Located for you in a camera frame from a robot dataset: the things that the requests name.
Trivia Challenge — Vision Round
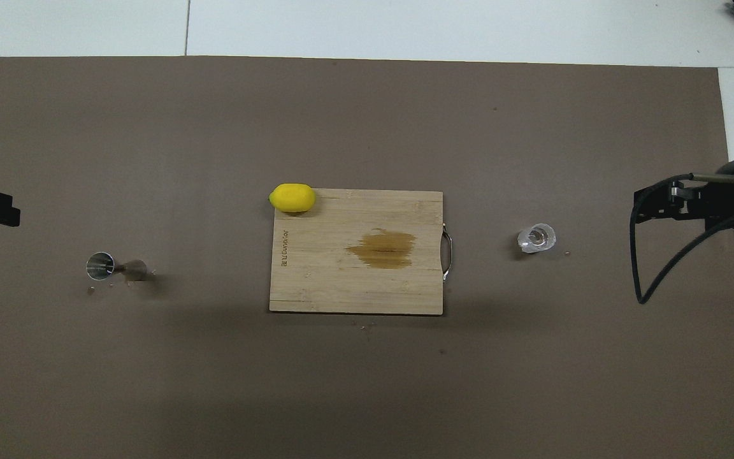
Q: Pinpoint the clear glass cup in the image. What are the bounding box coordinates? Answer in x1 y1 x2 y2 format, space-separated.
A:
517 223 558 254

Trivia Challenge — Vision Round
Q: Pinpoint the brown table mat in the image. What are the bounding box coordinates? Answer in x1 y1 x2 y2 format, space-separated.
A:
0 55 734 459

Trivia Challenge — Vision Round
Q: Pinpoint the bamboo cutting board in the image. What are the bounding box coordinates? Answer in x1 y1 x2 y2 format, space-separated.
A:
269 189 454 316

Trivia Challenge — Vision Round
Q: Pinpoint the yellow lemon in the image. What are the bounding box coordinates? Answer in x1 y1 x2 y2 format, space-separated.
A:
269 183 317 214

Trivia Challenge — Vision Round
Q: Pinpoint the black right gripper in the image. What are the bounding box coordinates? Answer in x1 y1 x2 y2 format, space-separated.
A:
635 159 734 230

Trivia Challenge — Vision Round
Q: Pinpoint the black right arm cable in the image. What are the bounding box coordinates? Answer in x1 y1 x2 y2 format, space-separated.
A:
630 173 734 305

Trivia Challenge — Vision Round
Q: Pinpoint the metal jigger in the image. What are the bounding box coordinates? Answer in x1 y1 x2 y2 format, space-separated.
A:
85 252 148 282

